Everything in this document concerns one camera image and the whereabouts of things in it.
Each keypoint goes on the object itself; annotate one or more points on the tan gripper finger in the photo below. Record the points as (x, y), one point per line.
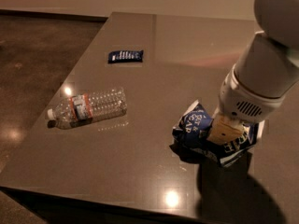
(224, 129)

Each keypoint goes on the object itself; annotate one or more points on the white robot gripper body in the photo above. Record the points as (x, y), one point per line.
(241, 103)

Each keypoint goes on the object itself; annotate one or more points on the blue potato chip bag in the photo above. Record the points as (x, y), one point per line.
(191, 144)

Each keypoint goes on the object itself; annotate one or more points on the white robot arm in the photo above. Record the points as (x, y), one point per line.
(258, 82)

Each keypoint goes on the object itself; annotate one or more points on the clear plastic water bottle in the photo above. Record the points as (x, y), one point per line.
(87, 108)

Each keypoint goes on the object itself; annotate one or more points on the small blue snack packet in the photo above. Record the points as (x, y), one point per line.
(126, 56)

